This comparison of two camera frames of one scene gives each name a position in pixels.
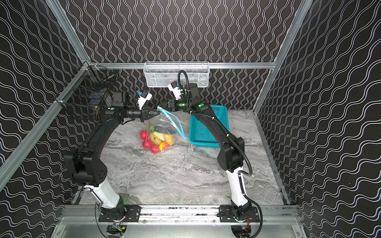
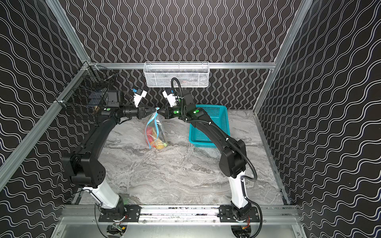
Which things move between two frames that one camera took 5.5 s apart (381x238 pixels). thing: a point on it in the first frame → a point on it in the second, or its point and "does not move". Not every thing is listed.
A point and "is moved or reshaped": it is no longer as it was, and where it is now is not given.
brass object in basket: x=96 y=110 does not move
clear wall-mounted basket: x=160 y=74 does not move
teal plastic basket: x=201 y=135 does not move
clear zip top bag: x=161 y=132 is moved or reshaped
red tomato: x=144 y=135 → x=150 y=138
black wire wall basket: x=87 y=92 does not move
